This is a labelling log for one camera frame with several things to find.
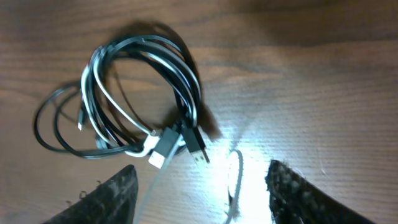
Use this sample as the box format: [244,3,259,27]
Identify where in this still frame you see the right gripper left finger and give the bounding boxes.
[46,164,138,224]

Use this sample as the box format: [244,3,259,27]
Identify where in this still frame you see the white USB cable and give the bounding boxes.
[80,46,243,224]

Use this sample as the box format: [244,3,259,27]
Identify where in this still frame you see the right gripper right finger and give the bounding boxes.
[265,160,374,224]

